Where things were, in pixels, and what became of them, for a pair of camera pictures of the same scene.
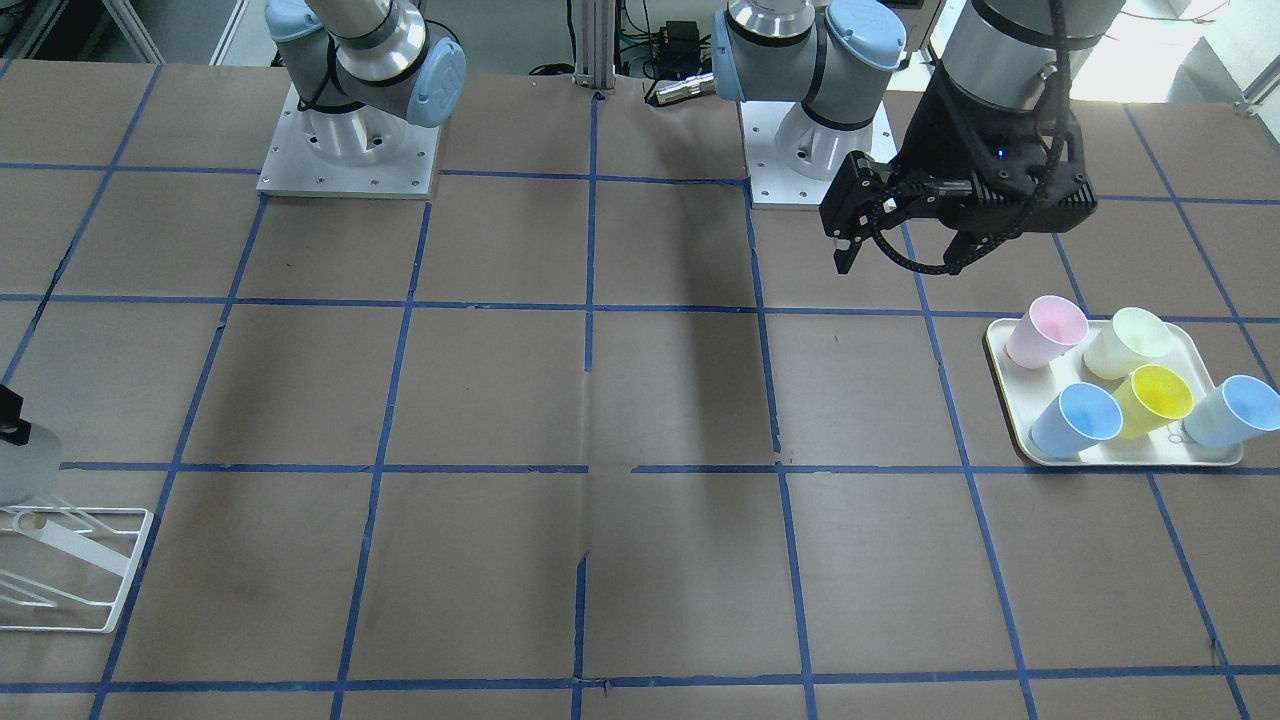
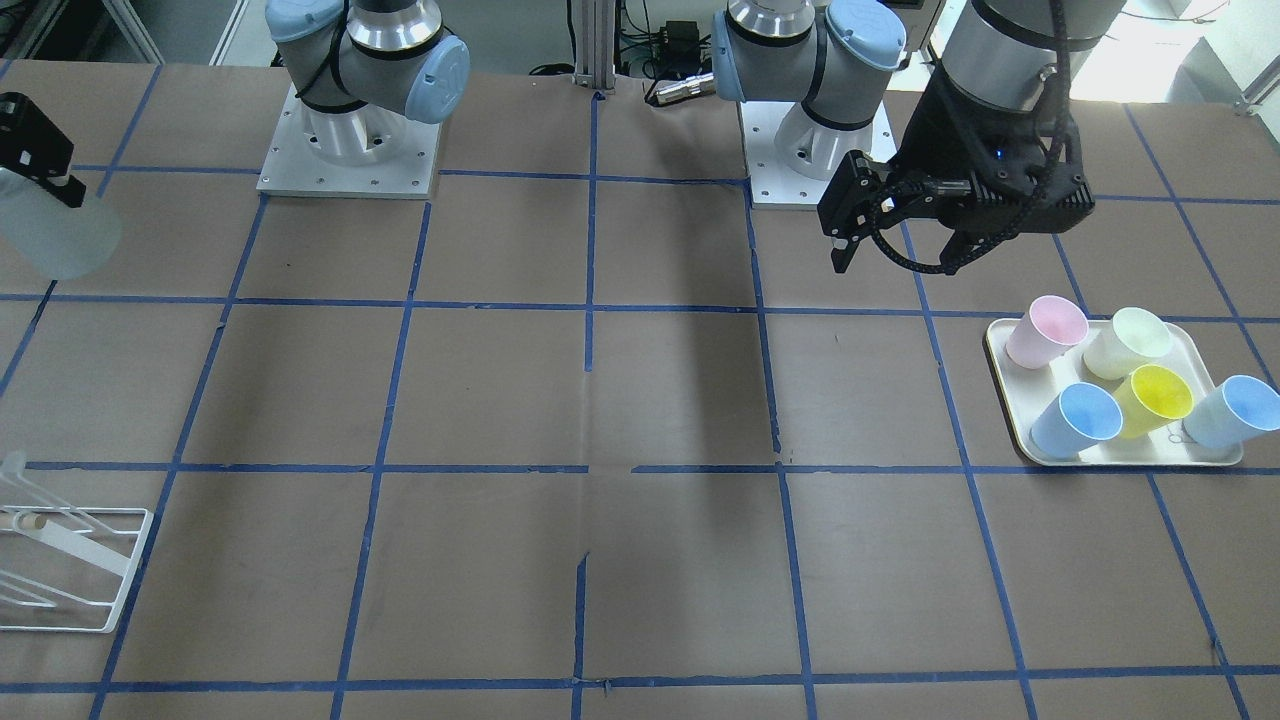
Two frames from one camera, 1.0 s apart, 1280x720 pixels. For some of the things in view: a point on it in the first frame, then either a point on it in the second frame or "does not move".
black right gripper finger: x=13 y=428 → x=31 y=140
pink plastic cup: x=1051 y=325 does not move
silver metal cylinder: x=699 y=86 does not move
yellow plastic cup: x=1149 y=398 does not move
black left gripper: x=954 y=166 does not move
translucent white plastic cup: x=30 y=472 → x=51 y=236
